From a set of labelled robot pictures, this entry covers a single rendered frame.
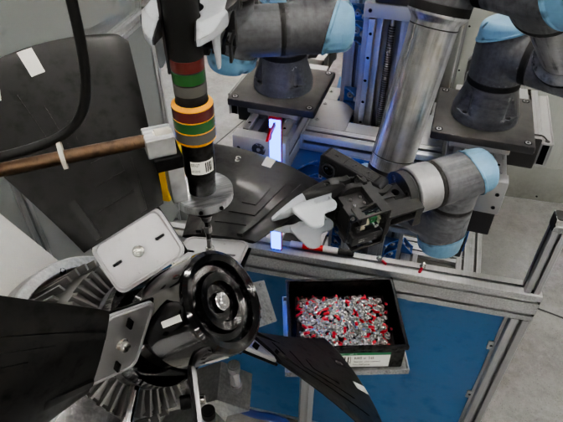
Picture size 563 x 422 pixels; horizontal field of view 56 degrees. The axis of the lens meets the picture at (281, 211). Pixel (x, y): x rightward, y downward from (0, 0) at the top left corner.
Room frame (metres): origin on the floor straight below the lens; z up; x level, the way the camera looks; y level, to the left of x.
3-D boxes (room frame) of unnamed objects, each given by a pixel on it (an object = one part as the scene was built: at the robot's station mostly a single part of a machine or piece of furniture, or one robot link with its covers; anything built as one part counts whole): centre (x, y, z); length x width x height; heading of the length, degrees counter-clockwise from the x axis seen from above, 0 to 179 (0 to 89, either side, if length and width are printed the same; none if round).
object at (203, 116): (0.48, 0.09, 1.40); 0.04 x 0.04 x 0.01
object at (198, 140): (0.48, 0.09, 1.38); 0.04 x 0.04 x 0.01
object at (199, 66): (0.48, 0.09, 1.46); 0.03 x 0.03 x 0.01
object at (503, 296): (0.81, -0.09, 0.82); 0.90 x 0.04 x 0.08; 77
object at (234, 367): (0.44, 0.07, 0.96); 0.02 x 0.02 x 0.06
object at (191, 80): (0.48, 0.09, 1.44); 0.03 x 0.03 x 0.01
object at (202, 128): (0.48, 0.09, 1.39); 0.04 x 0.04 x 0.01
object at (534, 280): (0.71, -0.51, 0.96); 0.03 x 0.03 x 0.20; 77
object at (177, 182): (0.48, 0.10, 1.34); 0.09 x 0.07 x 0.10; 112
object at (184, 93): (0.48, 0.09, 1.43); 0.03 x 0.03 x 0.01
